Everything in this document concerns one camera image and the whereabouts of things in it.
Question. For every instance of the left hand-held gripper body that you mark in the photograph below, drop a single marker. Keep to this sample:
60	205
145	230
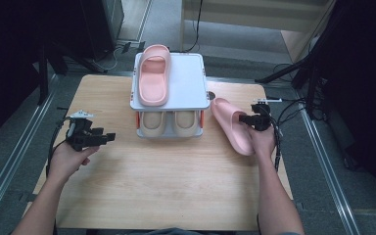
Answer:
80	133

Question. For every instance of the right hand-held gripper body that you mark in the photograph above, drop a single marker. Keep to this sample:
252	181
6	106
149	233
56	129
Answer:
262	119

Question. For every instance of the pink slide slipper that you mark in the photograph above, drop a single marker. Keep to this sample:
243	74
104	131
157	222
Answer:
230	127
153	81

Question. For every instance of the cream clog shoe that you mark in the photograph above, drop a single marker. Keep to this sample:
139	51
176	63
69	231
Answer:
152	122
186	122

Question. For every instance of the grey plastic tray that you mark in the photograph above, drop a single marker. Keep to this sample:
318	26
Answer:
186	81

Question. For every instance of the person's right hand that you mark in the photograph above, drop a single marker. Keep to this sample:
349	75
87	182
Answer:
263	142

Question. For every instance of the person's left hand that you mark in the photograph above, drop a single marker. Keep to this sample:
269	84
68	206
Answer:
67	161

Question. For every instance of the black stand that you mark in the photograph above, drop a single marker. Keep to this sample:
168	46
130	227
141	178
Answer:
44	75
287	70

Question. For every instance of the light wooden desk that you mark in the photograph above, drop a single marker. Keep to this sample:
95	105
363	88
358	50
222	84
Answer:
258	13

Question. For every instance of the black cabinet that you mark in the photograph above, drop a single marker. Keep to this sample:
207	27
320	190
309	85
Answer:
103	26

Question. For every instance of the black curtain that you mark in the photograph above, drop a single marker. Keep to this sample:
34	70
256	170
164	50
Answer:
362	81
9	49

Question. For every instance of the metal floor rail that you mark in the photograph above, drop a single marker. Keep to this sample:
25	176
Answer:
16	156
329	173

